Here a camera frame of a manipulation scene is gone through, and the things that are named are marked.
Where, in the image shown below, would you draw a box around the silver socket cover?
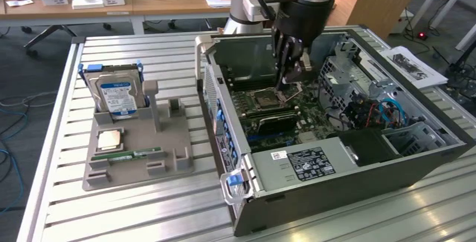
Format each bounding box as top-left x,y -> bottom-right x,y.
284,81 -> 308,104

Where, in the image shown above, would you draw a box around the green graphics card black cooler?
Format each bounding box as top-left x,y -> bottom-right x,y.
241,113 -> 300,135

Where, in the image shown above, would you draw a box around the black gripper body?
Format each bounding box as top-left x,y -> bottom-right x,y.
273,0 -> 336,45

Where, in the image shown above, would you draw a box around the printed paper stack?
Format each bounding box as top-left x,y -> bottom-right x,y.
365,45 -> 449,90

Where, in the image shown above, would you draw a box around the blue expansion slot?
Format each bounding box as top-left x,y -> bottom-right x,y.
245,132 -> 284,142

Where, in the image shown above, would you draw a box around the CPU socket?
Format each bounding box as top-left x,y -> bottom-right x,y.
249,88 -> 288,112

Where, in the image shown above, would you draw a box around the red data wire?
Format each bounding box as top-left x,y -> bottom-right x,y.
365,103 -> 377,128

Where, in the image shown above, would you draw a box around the dark grey PC case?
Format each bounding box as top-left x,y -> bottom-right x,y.
194,28 -> 476,238

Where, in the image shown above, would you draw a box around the wooden desk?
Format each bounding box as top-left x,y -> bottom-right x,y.
0,0 -> 337,35

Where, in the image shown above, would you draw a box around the open metal disk bay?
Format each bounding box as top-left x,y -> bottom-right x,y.
381,121 -> 446,158

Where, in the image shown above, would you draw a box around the perforated metal disk bay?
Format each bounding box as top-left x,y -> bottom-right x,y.
318,55 -> 374,102

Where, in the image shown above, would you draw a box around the silver chipset heatsink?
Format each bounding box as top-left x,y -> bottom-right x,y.
297,132 -> 321,144

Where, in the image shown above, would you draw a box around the loose green RAM stick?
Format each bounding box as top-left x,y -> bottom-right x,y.
90,148 -> 164,161

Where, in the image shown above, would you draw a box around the white floor cable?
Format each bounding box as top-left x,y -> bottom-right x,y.
0,90 -> 56,108

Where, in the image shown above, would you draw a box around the blue floor cable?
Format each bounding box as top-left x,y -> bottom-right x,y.
0,108 -> 29,215

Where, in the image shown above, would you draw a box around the copper-topped CPU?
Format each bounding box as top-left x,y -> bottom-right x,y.
97,130 -> 124,151

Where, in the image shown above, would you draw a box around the grey power supply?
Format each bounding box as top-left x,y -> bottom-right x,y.
249,137 -> 360,193

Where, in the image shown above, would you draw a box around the wooden cabinet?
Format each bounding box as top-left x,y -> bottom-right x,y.
326,0 -> 428,39

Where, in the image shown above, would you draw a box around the black desk leg with casters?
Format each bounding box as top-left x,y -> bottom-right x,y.
22,24 -> 112,57

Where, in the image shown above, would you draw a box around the hard disk with blue rails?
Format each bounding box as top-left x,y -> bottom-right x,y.
77,60 -> 145,120

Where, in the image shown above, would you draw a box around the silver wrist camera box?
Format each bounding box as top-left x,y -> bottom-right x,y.
241,0 -> 298,22

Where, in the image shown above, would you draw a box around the black fan shroud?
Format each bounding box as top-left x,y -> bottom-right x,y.
338,128 -> 404,168

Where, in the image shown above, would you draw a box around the blue data wire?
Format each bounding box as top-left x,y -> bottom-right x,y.
377,98 -> 410,128

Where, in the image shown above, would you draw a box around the green motherboard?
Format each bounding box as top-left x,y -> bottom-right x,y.
218,66 -> 342,153

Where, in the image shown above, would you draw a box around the black tripod stand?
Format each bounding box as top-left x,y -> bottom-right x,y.
433,16 -> 476,98

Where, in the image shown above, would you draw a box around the grey parts rack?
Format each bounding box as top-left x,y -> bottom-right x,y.
81,80 -> 197,192

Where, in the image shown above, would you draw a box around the installed green RAM stick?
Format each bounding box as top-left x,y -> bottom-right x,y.
240,108 -> 300,120

